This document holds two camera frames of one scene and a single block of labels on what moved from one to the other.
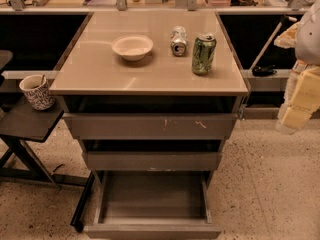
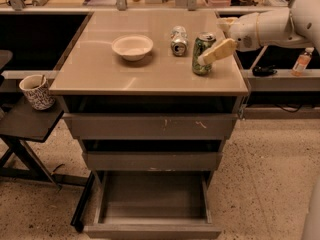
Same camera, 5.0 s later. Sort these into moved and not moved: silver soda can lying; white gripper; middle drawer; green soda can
Moved: white gripper
Not moved: middle drawer; green soda can; silver soda can lying
